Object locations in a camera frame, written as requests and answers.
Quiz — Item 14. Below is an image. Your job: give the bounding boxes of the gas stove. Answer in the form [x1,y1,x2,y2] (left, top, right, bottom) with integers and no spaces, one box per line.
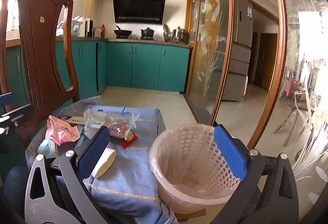
[115,36,157,41]

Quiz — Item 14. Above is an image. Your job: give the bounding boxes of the person's leg in jeans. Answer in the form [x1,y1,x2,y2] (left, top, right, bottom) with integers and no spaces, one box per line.
[4,166,30,214]

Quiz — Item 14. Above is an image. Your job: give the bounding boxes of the white dish rack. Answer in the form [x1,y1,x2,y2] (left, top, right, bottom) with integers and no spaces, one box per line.
[56,20,82,36]

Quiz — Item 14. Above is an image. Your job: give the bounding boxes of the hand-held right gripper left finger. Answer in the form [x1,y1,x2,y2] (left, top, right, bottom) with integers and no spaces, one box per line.
[24,125,121,224]

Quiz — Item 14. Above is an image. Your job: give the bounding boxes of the blue striped cloth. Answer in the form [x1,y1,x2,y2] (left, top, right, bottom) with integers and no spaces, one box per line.
[26,96,177,224]

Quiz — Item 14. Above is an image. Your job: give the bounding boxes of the carved wooden chair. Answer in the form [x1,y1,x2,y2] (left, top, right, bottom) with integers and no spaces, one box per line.
[0,0,81,149]

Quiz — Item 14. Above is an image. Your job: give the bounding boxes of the red foil wrapper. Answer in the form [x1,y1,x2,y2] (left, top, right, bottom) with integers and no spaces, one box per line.
[120,131,138,150]

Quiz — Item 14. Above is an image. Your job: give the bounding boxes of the silver refrigerator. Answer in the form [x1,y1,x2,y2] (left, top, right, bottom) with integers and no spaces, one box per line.
[209,0,254,101]

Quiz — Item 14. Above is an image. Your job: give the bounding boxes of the wooden stool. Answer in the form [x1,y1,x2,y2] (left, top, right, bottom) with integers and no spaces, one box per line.
[274,101,315,148]

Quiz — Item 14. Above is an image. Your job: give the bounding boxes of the black cooking pot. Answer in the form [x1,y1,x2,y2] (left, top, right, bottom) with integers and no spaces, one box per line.
[140,27,155,38]

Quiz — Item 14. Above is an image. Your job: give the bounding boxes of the black range hood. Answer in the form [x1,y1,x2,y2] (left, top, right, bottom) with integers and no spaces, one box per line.
[112,0,166,25]

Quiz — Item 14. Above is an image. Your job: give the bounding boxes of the light blue crumpled wrapper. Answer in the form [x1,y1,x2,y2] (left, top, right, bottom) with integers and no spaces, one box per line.
[38,137,60,158]

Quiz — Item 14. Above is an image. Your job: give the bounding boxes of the white paper cup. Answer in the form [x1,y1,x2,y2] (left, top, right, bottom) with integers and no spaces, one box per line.
[92,148,116,178]

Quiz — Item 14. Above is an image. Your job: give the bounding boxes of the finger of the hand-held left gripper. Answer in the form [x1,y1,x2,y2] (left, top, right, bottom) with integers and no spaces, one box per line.
[0,105,31,137]
[0,92,14,112]

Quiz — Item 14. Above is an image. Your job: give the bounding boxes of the brown wooden door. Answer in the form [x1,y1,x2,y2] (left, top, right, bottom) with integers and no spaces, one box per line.
[254,33,278,91]

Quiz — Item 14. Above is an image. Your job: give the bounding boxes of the teal lower cabinets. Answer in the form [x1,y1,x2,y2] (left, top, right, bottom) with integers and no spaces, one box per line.
[5,41,191,108]

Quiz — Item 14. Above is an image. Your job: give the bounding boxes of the clear plastic snack bag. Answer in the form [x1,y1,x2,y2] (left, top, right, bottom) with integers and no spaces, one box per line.
[84,109,140,141]

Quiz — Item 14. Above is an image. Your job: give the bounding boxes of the white kettle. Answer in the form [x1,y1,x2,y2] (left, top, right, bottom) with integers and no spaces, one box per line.
[77,17,91,37]

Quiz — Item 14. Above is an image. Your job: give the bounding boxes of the pink plastic chair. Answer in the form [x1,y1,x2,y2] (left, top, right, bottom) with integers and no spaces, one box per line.
[282,79,301,98]

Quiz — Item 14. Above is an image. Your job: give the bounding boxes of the steel stock pot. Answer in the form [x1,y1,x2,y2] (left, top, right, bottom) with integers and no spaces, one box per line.
[171,26,189,44]

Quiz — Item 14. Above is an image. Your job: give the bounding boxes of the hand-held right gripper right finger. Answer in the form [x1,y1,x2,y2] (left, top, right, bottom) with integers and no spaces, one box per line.
[210,125,300,224]

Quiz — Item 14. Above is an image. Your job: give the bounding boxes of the steel pot lid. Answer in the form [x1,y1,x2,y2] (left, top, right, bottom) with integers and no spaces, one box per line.
[163,24,172,42]

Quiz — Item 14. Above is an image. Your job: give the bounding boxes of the pink plastic bag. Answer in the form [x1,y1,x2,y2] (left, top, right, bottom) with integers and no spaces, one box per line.
[46,115,80,146]

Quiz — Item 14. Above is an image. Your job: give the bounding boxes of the black wok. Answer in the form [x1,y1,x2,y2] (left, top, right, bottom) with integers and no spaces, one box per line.
[114,25,133,37]

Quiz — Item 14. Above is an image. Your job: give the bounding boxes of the etched glass sliding door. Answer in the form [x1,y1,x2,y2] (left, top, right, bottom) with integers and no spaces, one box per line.
[266,0,328,189]
[186,0,235,126]

